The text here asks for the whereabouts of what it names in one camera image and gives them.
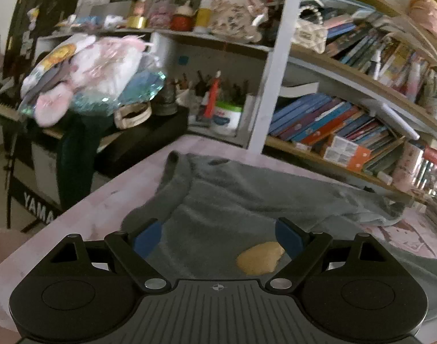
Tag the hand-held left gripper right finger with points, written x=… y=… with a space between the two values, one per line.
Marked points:
x=289 y=240

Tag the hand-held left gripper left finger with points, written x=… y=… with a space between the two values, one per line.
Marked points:
x=148 y=239

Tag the grey sweater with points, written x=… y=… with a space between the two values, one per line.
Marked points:
x=222 y=200

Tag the black digital piano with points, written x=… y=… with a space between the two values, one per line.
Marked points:
x=139 y=150

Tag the orange white box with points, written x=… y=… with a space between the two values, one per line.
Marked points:
x=347 y=152

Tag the dark green cloth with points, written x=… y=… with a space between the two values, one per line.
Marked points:
x=79 y=157

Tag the row of colourful books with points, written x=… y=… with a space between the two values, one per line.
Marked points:
x=322 y=118

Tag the pink floral box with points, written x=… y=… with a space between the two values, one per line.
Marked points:
x=406 y=168

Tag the white green tub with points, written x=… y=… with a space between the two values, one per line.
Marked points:
x=225 y=116

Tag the dark pen holder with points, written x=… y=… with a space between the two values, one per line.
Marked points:
x=165 y=100

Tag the flat white book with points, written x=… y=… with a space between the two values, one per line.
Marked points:
x=299 y=89

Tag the red marker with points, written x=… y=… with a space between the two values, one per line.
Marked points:
x=213 y=96

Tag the white bookshelf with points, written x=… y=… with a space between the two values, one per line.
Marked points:
x=275 y=79

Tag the white rolled paper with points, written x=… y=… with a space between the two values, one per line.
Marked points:
x=401 y=122

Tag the white quilted handbag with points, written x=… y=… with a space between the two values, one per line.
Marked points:
x=309 y=34

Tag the row of slanted books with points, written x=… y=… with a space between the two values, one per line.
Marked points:
x=376 y=50

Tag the gold tin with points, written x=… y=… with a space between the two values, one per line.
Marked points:
x=137 y=21

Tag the red jar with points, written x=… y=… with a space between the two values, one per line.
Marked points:
x=181 y=19

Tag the yellow bottle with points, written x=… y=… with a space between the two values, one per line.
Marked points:
x=203 y=16

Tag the pink plush toy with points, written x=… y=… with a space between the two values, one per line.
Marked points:
x=428 y=16

